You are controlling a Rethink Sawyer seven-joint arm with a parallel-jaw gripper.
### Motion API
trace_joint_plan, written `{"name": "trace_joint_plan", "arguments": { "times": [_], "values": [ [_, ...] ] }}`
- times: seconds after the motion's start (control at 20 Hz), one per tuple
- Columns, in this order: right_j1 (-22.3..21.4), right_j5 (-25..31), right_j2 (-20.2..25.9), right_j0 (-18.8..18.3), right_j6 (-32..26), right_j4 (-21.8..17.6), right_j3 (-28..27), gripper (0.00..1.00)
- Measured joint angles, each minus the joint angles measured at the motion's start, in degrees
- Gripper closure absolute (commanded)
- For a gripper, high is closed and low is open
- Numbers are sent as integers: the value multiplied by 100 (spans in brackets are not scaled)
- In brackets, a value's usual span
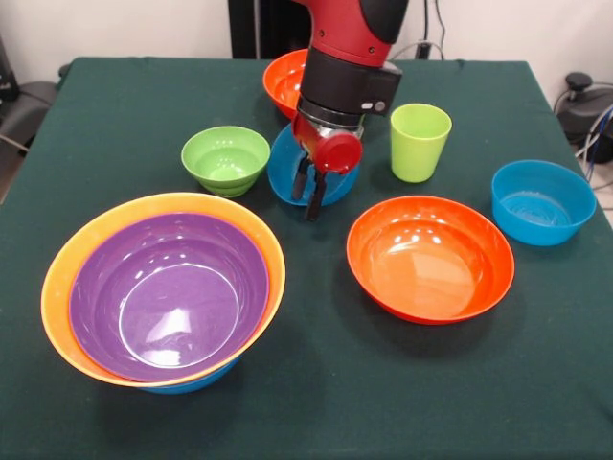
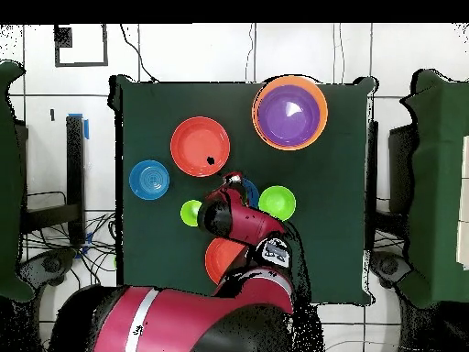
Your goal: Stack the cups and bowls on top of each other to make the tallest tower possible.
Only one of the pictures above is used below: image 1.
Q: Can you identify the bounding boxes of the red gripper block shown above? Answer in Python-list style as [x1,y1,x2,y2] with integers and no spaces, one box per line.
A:
[291,112,364,222]

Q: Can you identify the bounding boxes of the small blue plastic bowl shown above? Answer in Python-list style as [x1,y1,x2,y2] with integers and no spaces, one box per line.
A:
[490,159,598,247]
[266,123,361,207]

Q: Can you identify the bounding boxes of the green plastic bowl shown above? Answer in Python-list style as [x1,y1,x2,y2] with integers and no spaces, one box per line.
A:
[180,125,272,198]

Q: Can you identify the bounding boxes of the red plastic bowl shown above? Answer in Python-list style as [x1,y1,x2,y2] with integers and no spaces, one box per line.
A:
[262,47,310,121]
[346,195,516,326]

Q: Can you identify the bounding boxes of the green plastic cup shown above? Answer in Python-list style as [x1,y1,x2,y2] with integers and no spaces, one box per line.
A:
[390,103,453,184]

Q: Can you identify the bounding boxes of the purple plastic bowl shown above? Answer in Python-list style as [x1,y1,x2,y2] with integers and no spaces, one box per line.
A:
[69,213,271,383]

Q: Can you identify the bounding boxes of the medium blue plastic bowl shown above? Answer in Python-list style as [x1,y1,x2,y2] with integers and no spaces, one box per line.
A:
[138,356,240,395]

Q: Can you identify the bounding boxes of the large orange plastic bowl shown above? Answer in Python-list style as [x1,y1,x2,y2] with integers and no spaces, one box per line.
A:
[40,192,286,388]

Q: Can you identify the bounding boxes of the dark green tablecloth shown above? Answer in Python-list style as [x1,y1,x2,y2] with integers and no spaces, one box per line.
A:
[0,56,613,460]

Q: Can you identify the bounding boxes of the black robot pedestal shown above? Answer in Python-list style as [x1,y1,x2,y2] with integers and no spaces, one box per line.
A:
[228,0,315,61]

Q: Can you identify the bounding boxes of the wall cable with plug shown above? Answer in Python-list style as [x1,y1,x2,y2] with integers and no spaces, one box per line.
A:
[392,0,449,61]

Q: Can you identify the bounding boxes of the cable tangle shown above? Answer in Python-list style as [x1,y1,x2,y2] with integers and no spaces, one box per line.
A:
[574,104,613,193]

